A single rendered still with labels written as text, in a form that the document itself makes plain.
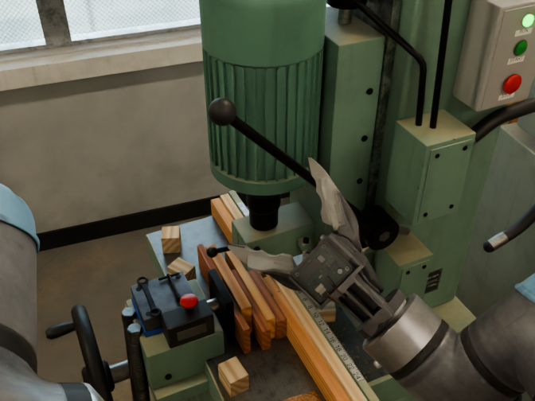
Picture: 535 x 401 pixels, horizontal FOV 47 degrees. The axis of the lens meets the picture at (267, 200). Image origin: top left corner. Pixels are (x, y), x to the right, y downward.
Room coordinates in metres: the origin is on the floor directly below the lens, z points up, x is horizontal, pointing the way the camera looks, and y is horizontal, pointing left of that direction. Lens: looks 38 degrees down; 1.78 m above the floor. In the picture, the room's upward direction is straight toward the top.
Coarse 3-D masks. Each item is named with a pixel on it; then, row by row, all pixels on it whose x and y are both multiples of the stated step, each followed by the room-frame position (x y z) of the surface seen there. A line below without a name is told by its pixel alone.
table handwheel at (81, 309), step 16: (80, 304) 0.79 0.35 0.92; (80, 320) 0.72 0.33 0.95; (80, 336) 0.68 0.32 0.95; (96, 352) 0.66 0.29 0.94; (96, 368) 0.63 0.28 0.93; (112, 368) 0.71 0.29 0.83; (128, 368) 0.71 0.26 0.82; (96, 384) 0.61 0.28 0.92; (112, 384) 0.68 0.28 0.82; (112, 400) 0.60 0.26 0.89
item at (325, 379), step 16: (224, 208) 1.05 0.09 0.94; (224, 224) 1.01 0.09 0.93; (288, 320) 0.73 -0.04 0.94; (288, 336) 0.72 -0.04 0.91; (304, 336) 0.69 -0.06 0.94; (304, 352) 0.67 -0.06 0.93; (320, 368) 0.63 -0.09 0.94; (320, 384) 0.61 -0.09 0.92; (336, 384) 0.60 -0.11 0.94; (336, 400) 0.57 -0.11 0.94
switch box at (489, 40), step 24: (480, 0) 0.84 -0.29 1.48; (504, 0) 0.82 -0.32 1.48; (528, 0) 0.82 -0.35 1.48; (480, 24) 0.83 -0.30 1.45; (504, 24) 0.80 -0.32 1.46; (480, 48) 0.82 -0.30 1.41; (504, 48) 0.81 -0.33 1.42; (528, 48) 0.83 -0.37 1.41; (480, 72) 0.81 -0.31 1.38; (504, 72) 0.81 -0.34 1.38; (528, 72) 0.83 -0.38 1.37; (456, 96) 0.84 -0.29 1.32; (480, 96) 0.80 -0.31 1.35
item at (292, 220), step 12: (288, 204) 0.90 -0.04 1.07; (300, 204) 0.90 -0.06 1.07; (288, 216) 0.86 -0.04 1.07; (300, 216) 0.86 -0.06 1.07; (240, 228) 0.83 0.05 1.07; (252, 228) 0.83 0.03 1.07; (276, 228) 0.83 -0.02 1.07; (288, 228) 0.83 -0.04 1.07; (300, 228) 0.83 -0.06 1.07; (312, 228) 0.84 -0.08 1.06; (240, 240) 0.81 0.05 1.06; (252, 240) 0.80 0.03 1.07; (264, 240) 0.80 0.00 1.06; (276, 240) 0.81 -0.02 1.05; (288, 240) 0.82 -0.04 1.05; (312, 240) 0.84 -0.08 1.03; (276, 252) 0.81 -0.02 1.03; (288, 252) 0.82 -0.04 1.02; (300, 252) 0.83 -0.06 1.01
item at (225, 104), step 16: (208, 112) 0.66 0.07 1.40; (224, 112) 0.65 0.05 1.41; (240, 128) 0.67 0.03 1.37; (256, 144) 0.68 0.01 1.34; (272, 144) 0.69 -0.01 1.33; (288, 160) 0.70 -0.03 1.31; (304, 176) 0.71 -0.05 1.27; (352, 208) 0.74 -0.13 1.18; (368, 208) 0.79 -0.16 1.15; (368, 224) 0.76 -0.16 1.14; (384, 224) 0.75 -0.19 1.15; (368, 240) 0.74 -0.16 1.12; (384, 240) 0.75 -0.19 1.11
